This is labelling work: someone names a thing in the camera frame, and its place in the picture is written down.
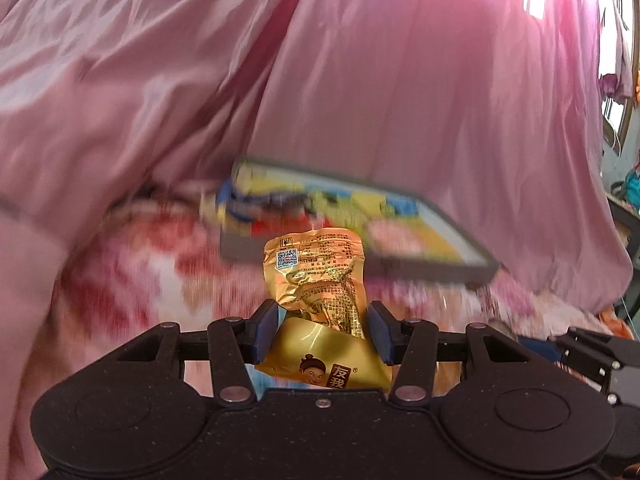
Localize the grey cardboard box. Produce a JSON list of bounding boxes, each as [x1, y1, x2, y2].
[[219, 157, 502, 287]]

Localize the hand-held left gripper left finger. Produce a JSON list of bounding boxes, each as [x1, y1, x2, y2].
[[102, 300, 279, 407]]

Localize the teal cloth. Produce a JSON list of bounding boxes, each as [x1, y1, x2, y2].
[[622, 164, 640, 211]]

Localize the pink curtain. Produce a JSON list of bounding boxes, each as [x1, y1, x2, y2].
[[0, 0, 636, 480]]

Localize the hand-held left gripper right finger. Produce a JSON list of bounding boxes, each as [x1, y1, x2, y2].
[[367, 300, 538, 407]]

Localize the hanging pink clothes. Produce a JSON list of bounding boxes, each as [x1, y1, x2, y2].
[[596, 0, 637, 106]]

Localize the floral bed sheet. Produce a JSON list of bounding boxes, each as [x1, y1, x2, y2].
[[47, 182, 633, 413]]

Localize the gold snack packet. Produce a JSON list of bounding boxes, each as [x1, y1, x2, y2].
[[253, 227, 392, 392]]

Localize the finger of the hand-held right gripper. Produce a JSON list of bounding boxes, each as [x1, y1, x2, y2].
[[552, 326, 632, 396], [517, 335, 568, 368]]

